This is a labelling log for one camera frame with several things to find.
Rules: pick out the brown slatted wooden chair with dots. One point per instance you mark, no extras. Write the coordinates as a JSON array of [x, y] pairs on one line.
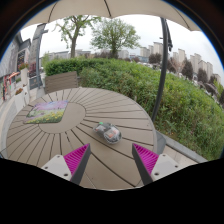
[[61, 81]]

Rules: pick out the floral print mouse pad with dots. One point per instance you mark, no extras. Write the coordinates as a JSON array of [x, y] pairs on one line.
[[46, 112]]

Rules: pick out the grey storefront building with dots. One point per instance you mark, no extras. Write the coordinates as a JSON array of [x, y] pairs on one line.
[[13, 60]]

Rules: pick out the beige patio umbrella canopy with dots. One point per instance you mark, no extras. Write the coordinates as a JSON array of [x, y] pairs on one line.
[[116, 6]]

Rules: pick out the grey sign pillar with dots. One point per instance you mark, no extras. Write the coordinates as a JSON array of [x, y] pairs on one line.
[[36, 43]]

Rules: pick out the tall white flower planter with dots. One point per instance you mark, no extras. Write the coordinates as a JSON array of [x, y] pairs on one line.
[[24, 75]]

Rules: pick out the white planter with flowers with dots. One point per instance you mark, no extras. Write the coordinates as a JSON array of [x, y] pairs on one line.
[[19, 100]]

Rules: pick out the distant apartment buildings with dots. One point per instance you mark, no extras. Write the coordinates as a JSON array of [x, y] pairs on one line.
[[196, 63]]

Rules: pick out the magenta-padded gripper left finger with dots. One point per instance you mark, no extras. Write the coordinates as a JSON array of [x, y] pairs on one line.
[[75, 160]]

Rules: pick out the dark curved umbrella pole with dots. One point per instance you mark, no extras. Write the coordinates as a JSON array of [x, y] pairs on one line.
[[163, 66]]

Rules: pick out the round-crowned green tree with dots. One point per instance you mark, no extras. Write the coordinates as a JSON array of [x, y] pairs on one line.
[[115, 36]]

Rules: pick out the sparse-leaved tree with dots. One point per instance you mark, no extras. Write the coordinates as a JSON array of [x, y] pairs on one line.
[[73, 46]]

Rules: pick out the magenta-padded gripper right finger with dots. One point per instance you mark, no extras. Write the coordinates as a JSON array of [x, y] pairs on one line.
[[146, 160]]

